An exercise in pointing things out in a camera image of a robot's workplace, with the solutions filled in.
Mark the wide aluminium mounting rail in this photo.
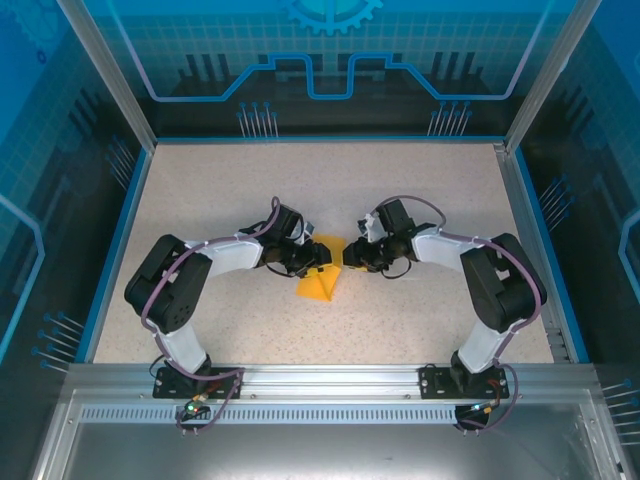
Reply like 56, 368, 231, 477
67, 362, 599, 401

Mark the blue edge strip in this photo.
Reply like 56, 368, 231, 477
153, 133, 507, 145
82, 147, 154, 364
513, 148, 592, 364

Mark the aluminium frame post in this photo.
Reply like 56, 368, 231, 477
55, 0, 157, 149
503, 0, 604, 151

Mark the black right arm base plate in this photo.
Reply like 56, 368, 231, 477
418, 364, 512, 400

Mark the thin black right camera cable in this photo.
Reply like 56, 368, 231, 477
381, 258, 417, 281

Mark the perforated metal tray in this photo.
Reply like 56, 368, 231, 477
29, 389, 629, 480

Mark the slotted aluminium frame rail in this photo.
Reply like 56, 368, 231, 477
492, 142, 574, 364

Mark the yellow paper sheet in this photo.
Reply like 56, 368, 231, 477
294, 233, 347, 304

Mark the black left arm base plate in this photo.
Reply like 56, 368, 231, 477
152, 366, 245, 400

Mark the blue printed enclosure panel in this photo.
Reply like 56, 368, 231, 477
79, 0, 574, 139
514, 0, 640, 480
0, 0, 151, 480

